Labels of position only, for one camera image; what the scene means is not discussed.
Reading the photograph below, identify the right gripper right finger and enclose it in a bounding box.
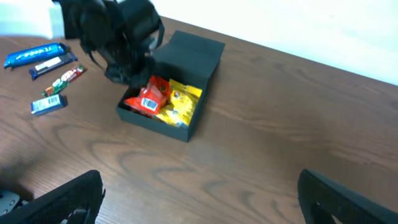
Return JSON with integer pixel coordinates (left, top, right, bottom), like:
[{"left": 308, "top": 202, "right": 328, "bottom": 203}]
[{"left": 297, "top": 169, "right": 397, "bottom": 223}]

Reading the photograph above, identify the black gift box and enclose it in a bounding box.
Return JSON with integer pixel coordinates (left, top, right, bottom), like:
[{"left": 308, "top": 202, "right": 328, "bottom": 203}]
[{"left": 116, "top": 30, "right": 225, "bottom": 142}]

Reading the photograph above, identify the blue biscuit bar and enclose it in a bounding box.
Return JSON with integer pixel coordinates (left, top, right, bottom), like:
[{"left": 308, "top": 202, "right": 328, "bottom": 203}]
[{"left": 4, "top": 42, "right": 70, "bottom": 69}]

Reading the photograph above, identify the red green KitKat Milo bar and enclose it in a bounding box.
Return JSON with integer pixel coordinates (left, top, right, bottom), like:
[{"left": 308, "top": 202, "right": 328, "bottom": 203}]
[{"left": 41, "top": 65, "right": 87, "bottom": 97}]

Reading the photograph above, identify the dark blue chocolate bar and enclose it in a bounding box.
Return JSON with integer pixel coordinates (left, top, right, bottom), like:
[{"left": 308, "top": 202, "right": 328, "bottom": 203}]
[{"left": 29, "top": 52, "right": 78, "bottom": 80}]

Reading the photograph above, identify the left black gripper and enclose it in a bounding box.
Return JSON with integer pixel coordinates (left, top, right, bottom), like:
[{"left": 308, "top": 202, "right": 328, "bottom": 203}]
[{"left": 57, "top": 0, "right": 165, "bottom": 88}]

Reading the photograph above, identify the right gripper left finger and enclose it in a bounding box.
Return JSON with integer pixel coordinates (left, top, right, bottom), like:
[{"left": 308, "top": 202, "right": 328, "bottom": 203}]
[{"left": 1, "top": 170, "right": 106, "bottom": 224}]

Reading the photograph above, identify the yellow snack packet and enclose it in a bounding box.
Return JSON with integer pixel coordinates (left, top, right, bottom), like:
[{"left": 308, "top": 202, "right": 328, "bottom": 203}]
[{"left": 155, "top": 79, "right": 202, "bottom": 129}]

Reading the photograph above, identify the small blue candy box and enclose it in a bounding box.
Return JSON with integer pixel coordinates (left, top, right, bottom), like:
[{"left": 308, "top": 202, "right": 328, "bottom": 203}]
[{"left": 30, "top": 94, "right": 67, "bottom": 116}]

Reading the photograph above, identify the red snack packet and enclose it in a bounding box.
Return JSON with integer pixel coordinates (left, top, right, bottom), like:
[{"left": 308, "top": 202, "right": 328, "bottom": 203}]
[{"left": 123, "top": 75, "right": 171, "bottom": 116}]

